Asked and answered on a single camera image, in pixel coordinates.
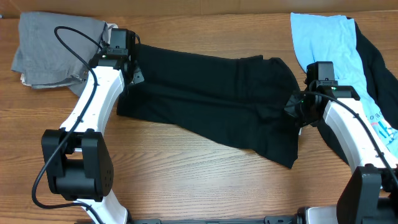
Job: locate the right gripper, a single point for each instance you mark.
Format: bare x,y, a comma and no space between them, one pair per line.
291,110

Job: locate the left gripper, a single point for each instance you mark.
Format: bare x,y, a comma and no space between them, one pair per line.
138,76

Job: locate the black t-shirt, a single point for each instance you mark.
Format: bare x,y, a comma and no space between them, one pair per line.
235,102

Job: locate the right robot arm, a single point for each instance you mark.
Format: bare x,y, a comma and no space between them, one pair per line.
370,196

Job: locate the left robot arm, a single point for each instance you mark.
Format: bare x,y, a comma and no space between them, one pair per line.
78,170

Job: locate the folded beige garment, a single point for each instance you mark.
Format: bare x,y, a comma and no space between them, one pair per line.
45,63

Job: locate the light blue t-shirt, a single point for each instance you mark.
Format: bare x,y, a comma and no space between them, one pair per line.
339,53

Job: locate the folded grey shorts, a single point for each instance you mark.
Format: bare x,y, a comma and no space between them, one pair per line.
37,18

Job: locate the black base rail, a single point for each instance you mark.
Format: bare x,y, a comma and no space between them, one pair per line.
285,219

